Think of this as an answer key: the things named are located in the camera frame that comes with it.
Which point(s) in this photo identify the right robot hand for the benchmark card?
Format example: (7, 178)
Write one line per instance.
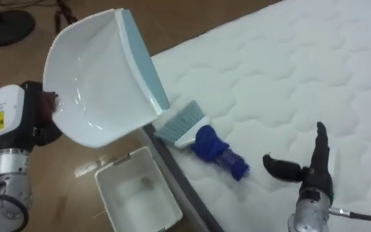
(317, 167)

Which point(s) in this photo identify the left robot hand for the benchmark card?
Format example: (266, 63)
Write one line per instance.
(8, 111)

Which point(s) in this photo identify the white dustpan with grey lip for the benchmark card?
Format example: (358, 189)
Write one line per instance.
(101, 77)

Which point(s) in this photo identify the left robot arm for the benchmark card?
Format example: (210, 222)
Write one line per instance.
(6, 190)

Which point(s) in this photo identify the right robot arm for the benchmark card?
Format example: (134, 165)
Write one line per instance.
(309, 212)

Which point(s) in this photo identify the bed with white mattress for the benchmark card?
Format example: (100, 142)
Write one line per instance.
(285, 106)

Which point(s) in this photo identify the black round stand base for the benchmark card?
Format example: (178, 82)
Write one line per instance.
(6, 27)

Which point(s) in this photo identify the blue cloth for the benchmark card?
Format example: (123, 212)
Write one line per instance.
(219, 149)

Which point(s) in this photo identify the black tripod leg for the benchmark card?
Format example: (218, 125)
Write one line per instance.
(63, 14)

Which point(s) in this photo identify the white hand brush grey bristles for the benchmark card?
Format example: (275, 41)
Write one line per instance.
(185, 125)

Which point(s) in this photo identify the white plastic bin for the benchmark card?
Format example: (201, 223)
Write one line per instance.
(138, 193)

